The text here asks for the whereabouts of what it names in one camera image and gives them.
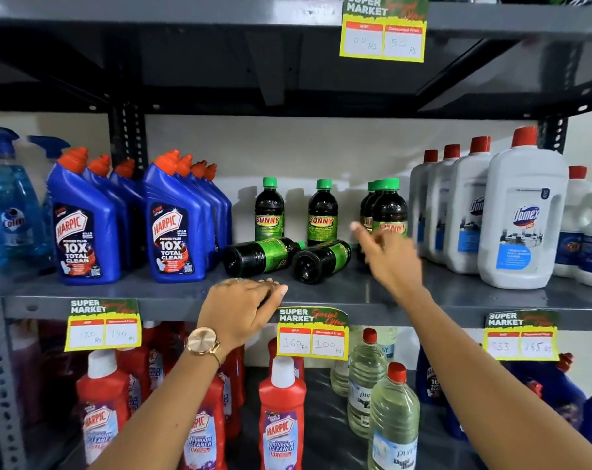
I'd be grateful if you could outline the clear red-capped liquid bottle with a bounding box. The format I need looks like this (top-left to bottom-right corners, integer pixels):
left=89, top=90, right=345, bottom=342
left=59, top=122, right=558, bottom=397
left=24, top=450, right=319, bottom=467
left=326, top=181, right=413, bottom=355
left=347, top=328, right=387, bottom=438
left=368, top=362, right=420, bottom=470
left=374, top=327, right=399, bottom=363
left=330, top=357, right=351, bottom=397

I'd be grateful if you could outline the group of red cleaner bottles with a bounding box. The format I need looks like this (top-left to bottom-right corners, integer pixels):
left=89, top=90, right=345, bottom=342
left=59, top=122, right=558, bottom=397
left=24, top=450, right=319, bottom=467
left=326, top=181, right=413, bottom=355
left=76, top=320, right=306, bottom=470

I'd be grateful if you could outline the person's left hand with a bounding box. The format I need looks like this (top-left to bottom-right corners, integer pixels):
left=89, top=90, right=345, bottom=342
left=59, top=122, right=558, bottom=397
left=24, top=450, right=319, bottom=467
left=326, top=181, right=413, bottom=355
left=197, top=278, right=288, bottom=351

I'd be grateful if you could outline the person's right forearm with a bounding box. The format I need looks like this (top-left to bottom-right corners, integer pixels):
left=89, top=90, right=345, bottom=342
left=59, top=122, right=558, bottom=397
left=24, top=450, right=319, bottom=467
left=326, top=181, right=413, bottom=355
left=391, top=284, right=592, bottom=470

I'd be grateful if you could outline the person's right hand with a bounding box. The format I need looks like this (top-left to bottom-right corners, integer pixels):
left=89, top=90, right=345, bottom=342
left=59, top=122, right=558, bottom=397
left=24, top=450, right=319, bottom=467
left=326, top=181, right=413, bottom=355
left=350, top=221, right=424, bottom=302

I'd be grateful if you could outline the group of dark green-capped bottles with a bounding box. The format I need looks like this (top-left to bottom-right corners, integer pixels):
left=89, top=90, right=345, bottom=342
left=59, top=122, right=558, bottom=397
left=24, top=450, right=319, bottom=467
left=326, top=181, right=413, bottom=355
left=223, top=177, right=408, bottom=284

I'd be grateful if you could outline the person's left forearm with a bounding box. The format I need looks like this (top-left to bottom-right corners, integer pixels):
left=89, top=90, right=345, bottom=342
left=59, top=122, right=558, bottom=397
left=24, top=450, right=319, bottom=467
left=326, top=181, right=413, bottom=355
left=88, top=337, right=228, bottom=470

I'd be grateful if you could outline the row of blue toilet cleaner bottles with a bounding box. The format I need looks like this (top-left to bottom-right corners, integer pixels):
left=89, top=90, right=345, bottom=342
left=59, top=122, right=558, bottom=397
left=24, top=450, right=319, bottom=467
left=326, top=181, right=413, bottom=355
left=46, top=147, right=233, bottom=285

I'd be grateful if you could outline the white red-capped cleaner bottle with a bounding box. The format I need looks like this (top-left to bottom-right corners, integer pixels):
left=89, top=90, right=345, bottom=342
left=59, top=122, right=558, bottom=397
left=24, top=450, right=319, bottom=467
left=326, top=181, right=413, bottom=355
left=478, top=126, right=569, bottom=290
left=409, top=149, right=439, bottom=257
left=445, top=137, right=495, bottom=274
left=426, top=144, right=460, bottom=265

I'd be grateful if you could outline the rose gold wristwatch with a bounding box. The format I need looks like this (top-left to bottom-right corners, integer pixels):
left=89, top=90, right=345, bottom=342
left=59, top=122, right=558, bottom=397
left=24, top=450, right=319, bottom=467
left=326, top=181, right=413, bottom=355
left=185, top=327, right=222, bottom=359

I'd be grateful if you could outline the grey metal shelf rack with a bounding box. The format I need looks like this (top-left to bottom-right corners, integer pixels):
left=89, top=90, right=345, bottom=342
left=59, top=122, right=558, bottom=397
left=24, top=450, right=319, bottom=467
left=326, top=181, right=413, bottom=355
left=0, top=0, right=592, bottom=470

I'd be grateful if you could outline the yellow green price tag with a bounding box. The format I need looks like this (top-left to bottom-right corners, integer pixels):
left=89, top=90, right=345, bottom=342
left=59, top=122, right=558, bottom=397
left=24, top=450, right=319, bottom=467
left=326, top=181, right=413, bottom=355
left=483, top=310, right=559, bottom=361
left=339, top=0, right=430, bottom=63
left=64, top=298, right=142, bottom=352
left=276, top=306, right=350, bottom=361

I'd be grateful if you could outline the blue glass cleaner spray bottle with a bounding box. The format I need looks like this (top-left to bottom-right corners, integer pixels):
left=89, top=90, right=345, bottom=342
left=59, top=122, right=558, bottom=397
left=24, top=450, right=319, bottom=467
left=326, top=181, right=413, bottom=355
left=29, top=136, right=71, bottom=240
left=0, top=127, right=49, bottom=279

